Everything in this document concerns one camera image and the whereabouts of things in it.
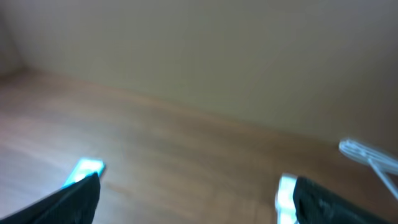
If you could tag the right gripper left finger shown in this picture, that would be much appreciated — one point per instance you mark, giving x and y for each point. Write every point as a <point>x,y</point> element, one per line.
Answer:
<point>74,204</point>

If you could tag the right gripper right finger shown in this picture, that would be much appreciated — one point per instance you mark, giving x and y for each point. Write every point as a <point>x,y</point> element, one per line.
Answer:
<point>315,204</point>

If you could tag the blue screen smartphone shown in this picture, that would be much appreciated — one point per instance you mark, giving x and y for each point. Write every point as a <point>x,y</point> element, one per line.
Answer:
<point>84,168</point>

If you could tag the white power strip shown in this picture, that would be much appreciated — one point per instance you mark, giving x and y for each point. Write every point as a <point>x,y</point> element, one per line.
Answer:
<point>284,202</point>

